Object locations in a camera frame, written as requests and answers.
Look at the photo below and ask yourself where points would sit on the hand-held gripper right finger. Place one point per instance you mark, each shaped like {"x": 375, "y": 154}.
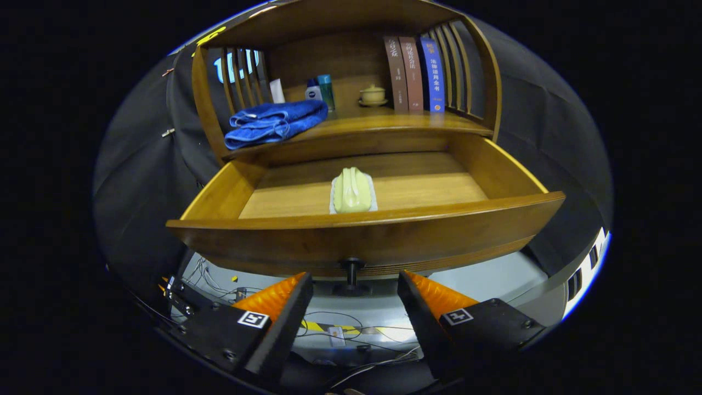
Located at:
{"x": 425, "y": 334}

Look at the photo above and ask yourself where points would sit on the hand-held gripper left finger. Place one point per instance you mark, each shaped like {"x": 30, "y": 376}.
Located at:
{"x": 277, "y": 340}

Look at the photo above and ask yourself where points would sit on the wooden drawer with black knob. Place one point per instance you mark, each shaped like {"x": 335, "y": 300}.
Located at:
{"x": 356, "y": 241}

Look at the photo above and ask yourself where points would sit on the pale green brush white base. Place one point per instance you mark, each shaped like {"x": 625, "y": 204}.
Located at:
{"x": 352, "y": 192}

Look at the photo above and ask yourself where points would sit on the wooden countertop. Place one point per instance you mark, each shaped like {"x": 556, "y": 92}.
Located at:
{"x": 384, "y": 123}

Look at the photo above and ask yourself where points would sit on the wooden cabinet with shelf hutch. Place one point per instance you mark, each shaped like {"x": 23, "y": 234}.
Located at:
{"x": 329, "y": 55}

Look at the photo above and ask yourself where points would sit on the yellow black floor tape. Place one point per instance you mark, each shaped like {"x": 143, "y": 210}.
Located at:
{"x": 313, "y": 326}

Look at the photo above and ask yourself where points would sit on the white paper tag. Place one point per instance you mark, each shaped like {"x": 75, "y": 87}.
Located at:
{"x": 337, "y": 336}

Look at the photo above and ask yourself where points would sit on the white slotted panel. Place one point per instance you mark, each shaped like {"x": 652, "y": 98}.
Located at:
{"x": 584, "y": 285}

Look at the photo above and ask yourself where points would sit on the black backdrop cloth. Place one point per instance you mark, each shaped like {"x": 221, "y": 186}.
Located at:
{"x": 137, "y": 181}

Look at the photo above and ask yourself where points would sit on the blue folded towel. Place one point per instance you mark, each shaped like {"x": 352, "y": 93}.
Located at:
{"x": 274, "y": 123}

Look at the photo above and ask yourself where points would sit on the beige lidded teacup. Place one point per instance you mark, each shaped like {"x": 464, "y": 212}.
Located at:
{"x": 373, "y": 96}

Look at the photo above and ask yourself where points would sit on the white carton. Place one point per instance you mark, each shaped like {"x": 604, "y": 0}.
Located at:
{"x": 277, "y": 92}

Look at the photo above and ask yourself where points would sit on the white bottle with blue label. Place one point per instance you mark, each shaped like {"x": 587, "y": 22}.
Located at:
{"x": 313, "y": 93}

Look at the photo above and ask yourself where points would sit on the teal bottle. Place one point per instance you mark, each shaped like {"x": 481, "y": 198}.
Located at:
{"x": 326, "y": 90}

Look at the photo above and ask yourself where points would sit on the blue book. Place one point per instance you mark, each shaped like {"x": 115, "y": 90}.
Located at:
{"x": 433, "y": 77}

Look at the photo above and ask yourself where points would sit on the reddish brown book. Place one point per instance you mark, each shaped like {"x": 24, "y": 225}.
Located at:
{"x": 411, "y": 71}

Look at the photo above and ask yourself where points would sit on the dark brown book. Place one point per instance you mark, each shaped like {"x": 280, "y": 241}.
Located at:
{"x": 396, "y": 71}

